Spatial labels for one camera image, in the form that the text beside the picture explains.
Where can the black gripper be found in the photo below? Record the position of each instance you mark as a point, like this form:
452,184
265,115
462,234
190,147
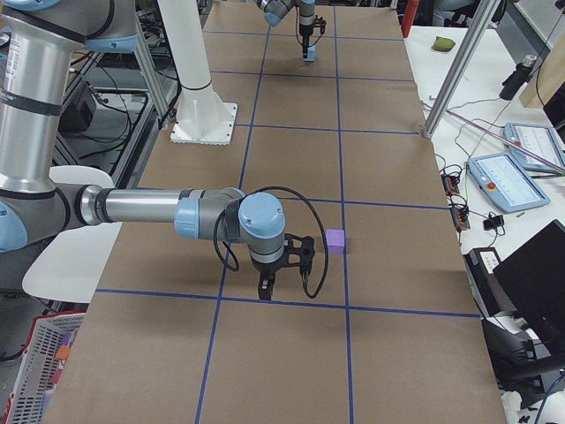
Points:
304,28
265,268

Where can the light blue foam block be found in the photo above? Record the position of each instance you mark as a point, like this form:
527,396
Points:
310,55

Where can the purple foam block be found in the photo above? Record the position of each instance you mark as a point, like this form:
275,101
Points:
336,241

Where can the red cylinder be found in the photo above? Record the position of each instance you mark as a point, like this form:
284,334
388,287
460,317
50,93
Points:
410,13

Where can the green cloth pouch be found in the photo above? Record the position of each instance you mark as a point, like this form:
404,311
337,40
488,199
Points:
443,44

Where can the white chair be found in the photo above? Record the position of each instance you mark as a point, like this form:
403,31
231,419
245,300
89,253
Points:
71,266

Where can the white plastic basket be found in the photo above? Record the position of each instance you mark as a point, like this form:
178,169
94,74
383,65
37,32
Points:
35,381

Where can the black power box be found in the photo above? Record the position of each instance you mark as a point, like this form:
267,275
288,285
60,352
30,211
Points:
488,293

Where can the near teach pendant tablet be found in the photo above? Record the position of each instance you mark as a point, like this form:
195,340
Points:
506,183

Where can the teach pendant tablet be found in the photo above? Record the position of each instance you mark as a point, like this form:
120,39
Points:
542,140
506,183

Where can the far teach pendant tablet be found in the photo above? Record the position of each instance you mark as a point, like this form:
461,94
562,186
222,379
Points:
542,140

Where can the black laptop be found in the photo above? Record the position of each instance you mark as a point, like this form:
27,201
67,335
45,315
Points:
533,279

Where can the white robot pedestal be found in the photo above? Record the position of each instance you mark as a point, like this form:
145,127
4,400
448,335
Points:
202,117

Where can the aluminium frame post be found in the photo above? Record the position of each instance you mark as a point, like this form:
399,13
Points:
466,50

